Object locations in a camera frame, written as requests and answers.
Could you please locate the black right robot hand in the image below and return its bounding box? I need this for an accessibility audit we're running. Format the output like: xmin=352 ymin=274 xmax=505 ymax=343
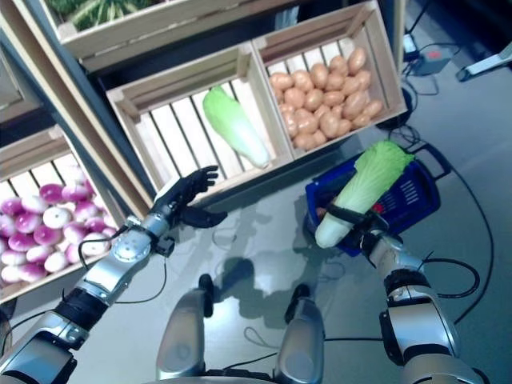
xmin=326 ymin=202 xmax=391 ymax=251

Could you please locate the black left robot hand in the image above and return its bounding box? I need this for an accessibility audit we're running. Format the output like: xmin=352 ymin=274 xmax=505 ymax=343
xmin=154 ymin=165 xmax=229 ymax=229

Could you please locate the green white napa cabbage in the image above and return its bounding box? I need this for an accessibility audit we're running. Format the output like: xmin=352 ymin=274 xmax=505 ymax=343
xmin=202 ymin=86 xmax=271 ymax=169
xmin=314 ymin=139 xmax=415 ymax=247

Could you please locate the blue plastic shopping basket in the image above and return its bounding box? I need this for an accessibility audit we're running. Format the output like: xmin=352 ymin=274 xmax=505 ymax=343
xmin=304 ymin=142 xmax=453 ymax=258

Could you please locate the wooden vegetable display rack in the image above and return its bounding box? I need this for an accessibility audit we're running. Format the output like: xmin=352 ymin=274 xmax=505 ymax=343
xmin=0 ymin=0 xmax=413 ymax=305

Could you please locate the wooden slat crate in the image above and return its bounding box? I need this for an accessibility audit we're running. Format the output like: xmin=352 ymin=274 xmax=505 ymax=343
xmin=106 ymin=42 xmax=295 ymax=197
xmin=252 ymin=0 xmax=409 ymax=161
xmin=0 ymin=126 xmax=151 ymax=305

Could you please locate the wide wooden crate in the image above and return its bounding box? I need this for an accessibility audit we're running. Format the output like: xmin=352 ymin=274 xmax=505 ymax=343
xmin=39 ymin=0 xmax=299 ymax=75

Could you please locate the grey box with red mark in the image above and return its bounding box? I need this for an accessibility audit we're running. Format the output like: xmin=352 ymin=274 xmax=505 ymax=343
xmin=418 ymin=47 xmax=453 ymax=75

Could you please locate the wooden side crate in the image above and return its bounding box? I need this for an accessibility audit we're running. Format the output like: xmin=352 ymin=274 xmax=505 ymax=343
xmin=0 ymin=39 xmax=45 ymax=125

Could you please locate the grey robot torso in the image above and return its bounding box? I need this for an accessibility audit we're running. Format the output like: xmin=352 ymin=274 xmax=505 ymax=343
xmin=158 ymin=367 xmax=289 ymax=384

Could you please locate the green striped pumpkin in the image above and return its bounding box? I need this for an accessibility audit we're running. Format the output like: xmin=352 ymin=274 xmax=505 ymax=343
xmin=47 ymin=0 xmax=161 ymax=32

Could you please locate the white office desk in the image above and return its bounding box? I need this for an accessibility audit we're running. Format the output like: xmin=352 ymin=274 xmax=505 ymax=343
xmin=455 ymin=50 xmax=512 ymax=83

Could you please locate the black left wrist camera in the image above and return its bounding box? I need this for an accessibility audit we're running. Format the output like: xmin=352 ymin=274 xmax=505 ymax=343
xmin=155 ymin=236 xmax=176 ymax=257

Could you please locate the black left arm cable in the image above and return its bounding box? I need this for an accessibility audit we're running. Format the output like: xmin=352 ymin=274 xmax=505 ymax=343
xmin=78 ymin=226 xmax=169 ymax=305

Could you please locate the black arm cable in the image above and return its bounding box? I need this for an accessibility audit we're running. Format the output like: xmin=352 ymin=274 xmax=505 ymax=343
xmin=422 ymin=250 xmax=481 ymax=299
xmin=78 ymin=226 xmax=169 ymax=305

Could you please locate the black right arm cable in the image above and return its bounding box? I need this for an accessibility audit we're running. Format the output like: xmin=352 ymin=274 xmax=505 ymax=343
xmin=422 ymin=250 xmax=481 ymax=299

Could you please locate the long black floor cable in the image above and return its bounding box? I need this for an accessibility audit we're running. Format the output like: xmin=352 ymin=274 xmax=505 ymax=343
xmin=399 ymin=127 xmax=495 ymax=325

